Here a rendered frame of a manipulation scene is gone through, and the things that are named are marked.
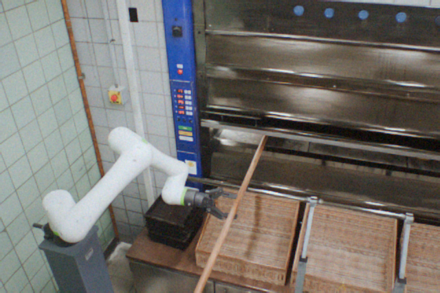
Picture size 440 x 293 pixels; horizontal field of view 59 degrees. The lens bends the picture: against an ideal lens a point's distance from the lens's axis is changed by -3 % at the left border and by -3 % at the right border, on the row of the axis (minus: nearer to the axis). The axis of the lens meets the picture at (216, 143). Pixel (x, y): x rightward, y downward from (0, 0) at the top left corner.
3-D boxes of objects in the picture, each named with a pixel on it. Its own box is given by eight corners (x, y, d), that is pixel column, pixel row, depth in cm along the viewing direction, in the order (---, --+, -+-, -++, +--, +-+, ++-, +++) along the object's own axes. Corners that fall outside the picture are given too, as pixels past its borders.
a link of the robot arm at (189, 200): (183, 210, 209) (182, 197, 204) (192, 196, 218) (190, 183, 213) (194, 212, 207) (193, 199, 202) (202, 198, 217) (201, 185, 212)
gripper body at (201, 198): (199, 188, 210) (216, 191, 207) (200, 201, 215) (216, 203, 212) (194, 197, 204) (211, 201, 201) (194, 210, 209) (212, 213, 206)
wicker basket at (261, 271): (218, 215, 287) (216, 185, 272) (297, 230, 271) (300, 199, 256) (194, 267, 248) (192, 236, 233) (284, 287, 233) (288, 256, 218)
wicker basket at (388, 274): (302, 232, 270) (306, 201, 255) (388, 249, 254) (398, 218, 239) (288, 289, 232) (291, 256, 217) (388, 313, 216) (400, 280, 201)
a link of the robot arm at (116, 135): (111, 152, 176) (126, 129, 176) (98, 140, 185) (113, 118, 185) (139, 166, 190) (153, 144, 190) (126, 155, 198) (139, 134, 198)
